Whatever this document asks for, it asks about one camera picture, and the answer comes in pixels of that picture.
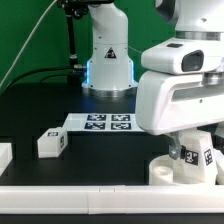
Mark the white fence bar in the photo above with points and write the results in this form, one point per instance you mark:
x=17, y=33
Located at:
x=111, y=199
x=5, y=156

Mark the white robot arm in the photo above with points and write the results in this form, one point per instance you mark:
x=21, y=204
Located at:
x=110, y=68

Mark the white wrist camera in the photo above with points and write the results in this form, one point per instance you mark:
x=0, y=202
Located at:
x=183, y=57

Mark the white marker base plate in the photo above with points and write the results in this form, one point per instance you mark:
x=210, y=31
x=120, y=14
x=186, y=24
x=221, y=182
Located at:
x=101, y=122

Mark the white left fence bar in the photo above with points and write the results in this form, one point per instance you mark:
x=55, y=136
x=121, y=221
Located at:
x=5, y=156

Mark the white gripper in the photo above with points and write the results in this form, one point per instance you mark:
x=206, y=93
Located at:
x=167, y=103

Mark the white front fence bar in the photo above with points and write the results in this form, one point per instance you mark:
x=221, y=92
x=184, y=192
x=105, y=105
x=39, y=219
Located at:
x=111, y=199

